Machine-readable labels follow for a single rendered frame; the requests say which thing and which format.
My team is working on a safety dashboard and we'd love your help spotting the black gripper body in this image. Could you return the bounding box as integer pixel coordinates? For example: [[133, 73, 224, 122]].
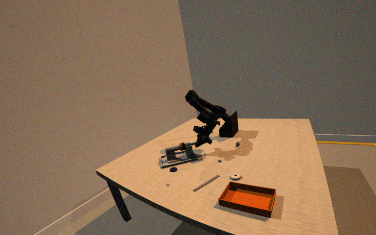
[[196, 125, 213, 144]]

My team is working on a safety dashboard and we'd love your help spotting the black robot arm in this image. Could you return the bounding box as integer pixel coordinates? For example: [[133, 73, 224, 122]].
[[185, 90, 230, 134]]

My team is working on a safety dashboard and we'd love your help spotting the orange open rectangular tray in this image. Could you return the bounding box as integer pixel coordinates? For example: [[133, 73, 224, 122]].
[[218, 182, 276, 218]]

